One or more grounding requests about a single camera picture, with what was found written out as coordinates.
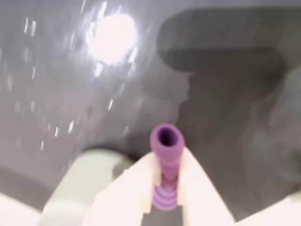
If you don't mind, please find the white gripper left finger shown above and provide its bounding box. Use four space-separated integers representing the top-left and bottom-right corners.
93 152 163 226

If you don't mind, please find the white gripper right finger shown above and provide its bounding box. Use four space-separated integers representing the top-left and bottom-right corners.
177 148 236 226

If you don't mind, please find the purple ribbed pen grip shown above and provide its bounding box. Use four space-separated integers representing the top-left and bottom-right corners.
150 124 185 211

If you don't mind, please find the black glossy table mat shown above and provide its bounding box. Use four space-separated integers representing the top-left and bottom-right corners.
0 0 301 223

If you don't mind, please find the stainless steel mug with handle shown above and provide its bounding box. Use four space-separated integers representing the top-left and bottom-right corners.
41 147 139 226

